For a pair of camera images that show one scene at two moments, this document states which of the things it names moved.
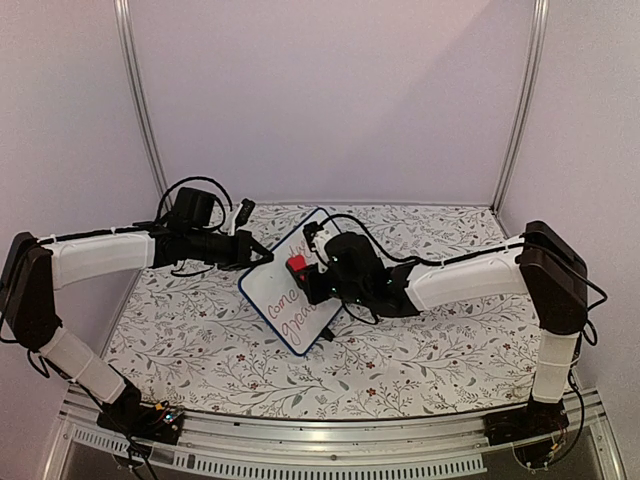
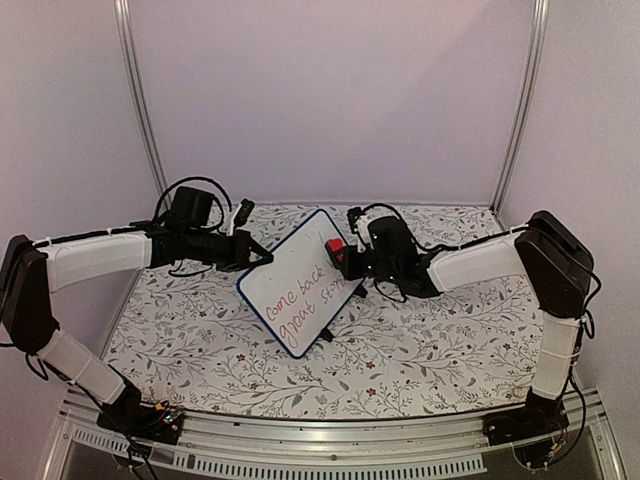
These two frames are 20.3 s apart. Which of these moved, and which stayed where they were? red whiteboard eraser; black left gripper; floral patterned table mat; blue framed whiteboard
Moved: red whiteboard eraser
Stayed: floral patterned table mat; blue framed whiteboard; black left gripper
